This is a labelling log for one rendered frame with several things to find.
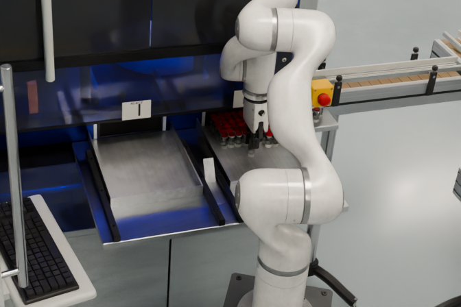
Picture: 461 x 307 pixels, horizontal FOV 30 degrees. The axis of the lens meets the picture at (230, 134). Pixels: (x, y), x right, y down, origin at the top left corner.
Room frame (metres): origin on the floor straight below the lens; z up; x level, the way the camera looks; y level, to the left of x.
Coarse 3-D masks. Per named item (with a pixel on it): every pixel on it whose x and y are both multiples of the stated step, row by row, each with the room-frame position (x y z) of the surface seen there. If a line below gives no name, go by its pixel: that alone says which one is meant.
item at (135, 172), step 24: (96, 144) 2.12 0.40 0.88; (120, 144) 2.13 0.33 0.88; (144, 144) 2.14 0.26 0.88; (168, 144) 2.15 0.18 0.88; (120, 168) 2.01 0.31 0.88; (144, 168) 2.02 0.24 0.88; (168, 168) 2.03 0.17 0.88; (192, 168) 2.00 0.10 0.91; (120, 192) 1.90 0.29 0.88; (144, 192) 1.91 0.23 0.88; (168, 192) 1.88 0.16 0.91; (192, 192) 1.91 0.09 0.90
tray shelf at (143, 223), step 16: (192, 128) 2.26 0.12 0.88; (80, 144) 2.12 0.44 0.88; (192, 144) 2.17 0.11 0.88; (80, 160) 2.03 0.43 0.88; (80, 176) 1.98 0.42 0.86; (96, 192) 1.89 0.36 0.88; (96, 208) 1.82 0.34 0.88; (112, 208) 1.83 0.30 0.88; (128, 208) 1.83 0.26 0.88; (144, 208) 1.84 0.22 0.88; (160, 208) 1.84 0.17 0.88; (176, 208) 1.85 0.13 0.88; (192, 208) 1.86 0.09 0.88; (208, 208) 1.86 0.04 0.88; (224, 208) 1.87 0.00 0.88; (96, 224) 1.76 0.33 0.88; (128, 224) 1.77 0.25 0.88; (144, 224) 1.77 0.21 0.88; (160, 224) 1.78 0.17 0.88; (176, 224) 1.78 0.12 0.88; (192, 224) 1.79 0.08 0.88; (208, 224) 1.79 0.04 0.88; (240, 224) 1.81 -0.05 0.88; (112, 240) 1.70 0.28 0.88; (128, 240) 1.70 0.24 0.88; (144, 240) 1.72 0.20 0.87; (160, 240) 1.73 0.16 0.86
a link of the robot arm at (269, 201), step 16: (256, 176) 1.48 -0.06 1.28; (272, 176) 1.48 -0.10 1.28; (288, 176) 1.48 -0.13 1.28; (240, 192) 1.46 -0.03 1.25; (256, 192) 1.44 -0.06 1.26; (272, 192) 1.44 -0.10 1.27; (288, 192) 1.45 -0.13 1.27; (304, 192) 1.45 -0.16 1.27; (240, 208) 1.44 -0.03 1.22; (256, 208) 1.43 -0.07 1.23; (272, 208) 1.43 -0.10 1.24; (288, 208) 1.43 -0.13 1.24; (256, 224) 1.42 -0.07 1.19; (272, 224) 1.43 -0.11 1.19; (288, 224) 1.52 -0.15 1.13; (272, 240) 1.43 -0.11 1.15; (288, 240) 1.46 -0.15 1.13; (304, 240) 1.48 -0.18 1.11; (272, 256) 1.44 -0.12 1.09; (288, 256) 1.43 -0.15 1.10; (304, 256) 1.45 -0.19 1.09; (272, 272) 1.44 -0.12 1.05; (288, 272) 1.43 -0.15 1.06
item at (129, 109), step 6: (126, 102) 2.10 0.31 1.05; (132, 102) 2.11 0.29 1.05; (138, 102) 2.11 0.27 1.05; (144, 102) 2.12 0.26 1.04; (150, 102) 2.13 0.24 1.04; (126, 108) 2.10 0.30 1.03; (132, 108) 2.11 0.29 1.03; (138, 108) 2.11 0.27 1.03; (144, 108) 2.12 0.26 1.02; (150, 108) 2.13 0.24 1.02; (126, 114) 2.10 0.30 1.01; (132, 114) 2.11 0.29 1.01; (138, 114) 2.11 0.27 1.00; (144, 114) 2.12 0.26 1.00; (150, 114) 2.13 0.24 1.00
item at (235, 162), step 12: (204, 132) 2.19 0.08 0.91; (216, 144) 2.18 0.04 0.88; (264, 144) 2.20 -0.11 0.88; (216, 156) 2.07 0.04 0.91; (228, 156) 2.12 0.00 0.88; (240, 156) 2.12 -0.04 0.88; (264, 156) 2.13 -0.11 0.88; (276, 156) 2.14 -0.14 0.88; (288, 156) 2.14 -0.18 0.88; (228, 168) 2.06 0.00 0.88; (240, 168) 2.06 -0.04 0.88; (252, 168) 2.07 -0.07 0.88; (264, 168) 2.07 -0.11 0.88; (276, 168) 2.08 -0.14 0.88; (288, 168) 2.08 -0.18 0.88; (300, 168) 2.09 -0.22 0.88; (228, 180) 1.96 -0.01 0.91
